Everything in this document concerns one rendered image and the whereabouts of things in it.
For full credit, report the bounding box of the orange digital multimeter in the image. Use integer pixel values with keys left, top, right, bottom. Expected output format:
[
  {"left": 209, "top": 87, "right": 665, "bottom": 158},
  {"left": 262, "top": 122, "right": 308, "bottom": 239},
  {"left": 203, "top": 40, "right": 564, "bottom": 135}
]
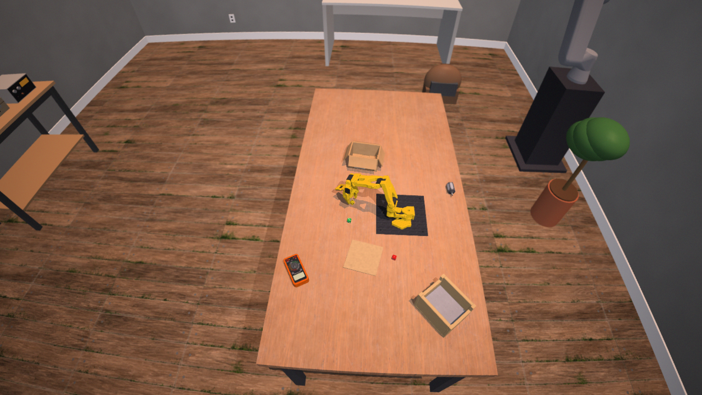
[{"left": 284, "top": 254, "right": 309, "bottom": 287}]

